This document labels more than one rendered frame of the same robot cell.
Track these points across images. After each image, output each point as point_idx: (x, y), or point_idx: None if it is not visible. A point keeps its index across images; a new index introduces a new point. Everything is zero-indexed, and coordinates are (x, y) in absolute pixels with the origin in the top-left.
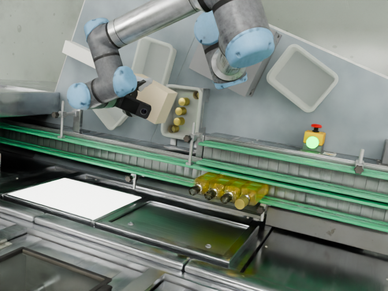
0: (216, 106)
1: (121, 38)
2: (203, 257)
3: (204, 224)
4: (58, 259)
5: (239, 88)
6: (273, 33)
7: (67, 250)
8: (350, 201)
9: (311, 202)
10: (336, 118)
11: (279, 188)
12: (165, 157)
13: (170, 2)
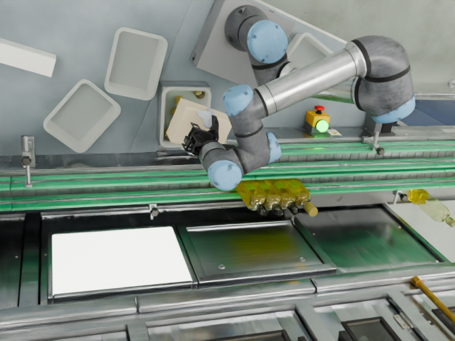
0: (213, 99)
1: (277, 110)
2: (315, 272)
3: (263, 235)
4: (224, 337)
5: (256, 84)
6: (292, 26)
7: (211, 324)
8: None
9: (325, 179)
10: None
11: None
12: (183, 174)
13: (339, 74)
